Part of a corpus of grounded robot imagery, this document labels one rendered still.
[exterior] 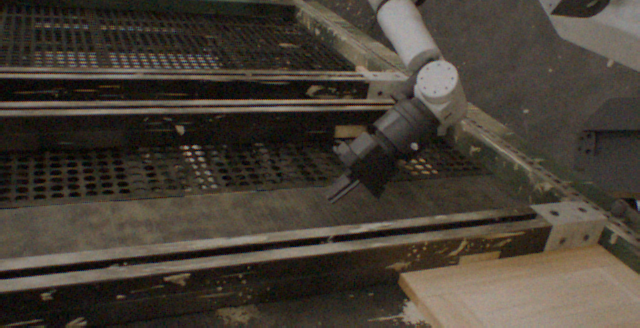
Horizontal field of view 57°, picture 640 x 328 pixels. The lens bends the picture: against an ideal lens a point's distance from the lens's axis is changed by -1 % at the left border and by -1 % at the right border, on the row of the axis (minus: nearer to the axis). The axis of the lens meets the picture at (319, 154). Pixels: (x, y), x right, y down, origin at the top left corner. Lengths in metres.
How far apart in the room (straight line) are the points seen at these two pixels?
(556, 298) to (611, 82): 1.56
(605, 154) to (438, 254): 0.57
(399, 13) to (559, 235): 0.47
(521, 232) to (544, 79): 1.64
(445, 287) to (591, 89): 1.66
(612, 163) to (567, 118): 2.08
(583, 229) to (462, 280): 0.27
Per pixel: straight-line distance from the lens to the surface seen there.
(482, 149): 1.37
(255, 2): 2.26
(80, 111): 1.16
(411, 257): 0.90
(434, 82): 0.97
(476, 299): 0.91
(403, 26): 1.08
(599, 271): 1.09
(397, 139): 0.97
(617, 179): 0.37
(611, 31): 0.80
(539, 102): 2.55
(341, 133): 1.32
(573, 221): 1.08
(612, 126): 0.38
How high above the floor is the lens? 1.90
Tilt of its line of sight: 35 degrees down
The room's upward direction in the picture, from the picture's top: 59 degrees counter-clockwise
